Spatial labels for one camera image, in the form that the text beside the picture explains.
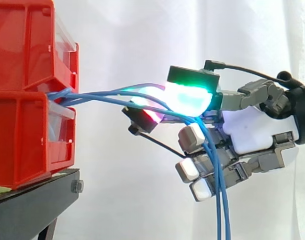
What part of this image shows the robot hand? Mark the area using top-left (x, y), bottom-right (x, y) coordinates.
top-left (121, 65), bottom-right (300, 203)

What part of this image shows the blue cable bundle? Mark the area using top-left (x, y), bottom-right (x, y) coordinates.
top-left (46, 82), bottom-right (232, 240)

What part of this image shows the black stand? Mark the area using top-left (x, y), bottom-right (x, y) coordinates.
top-left (0, 167), bottom-right (85, 240)

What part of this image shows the thin black cable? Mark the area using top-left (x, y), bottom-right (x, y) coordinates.
top-left (139, 131), bottom-right (186, 159)
top-left (203, 59), bottom-right (283, 82)

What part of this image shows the red bin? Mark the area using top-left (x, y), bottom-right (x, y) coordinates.
top-left (0, 88), bottom-right (77, 191)
top-left (0, 0), bottom-right (80, 92)

